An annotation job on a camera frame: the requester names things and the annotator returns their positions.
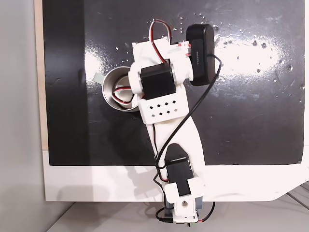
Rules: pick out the light wooden board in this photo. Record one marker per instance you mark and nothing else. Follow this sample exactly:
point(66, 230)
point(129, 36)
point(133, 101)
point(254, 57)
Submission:
point(39, 72)

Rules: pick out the black glossy mat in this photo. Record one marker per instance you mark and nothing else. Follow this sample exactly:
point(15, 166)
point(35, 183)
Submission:
point(72, 120)

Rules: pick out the black oval camera box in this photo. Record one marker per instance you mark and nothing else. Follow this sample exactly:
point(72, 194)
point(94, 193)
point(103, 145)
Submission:
point(200, 72)

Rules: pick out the stainless steel cup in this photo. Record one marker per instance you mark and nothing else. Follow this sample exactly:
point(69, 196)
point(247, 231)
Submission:
point(108, 82)

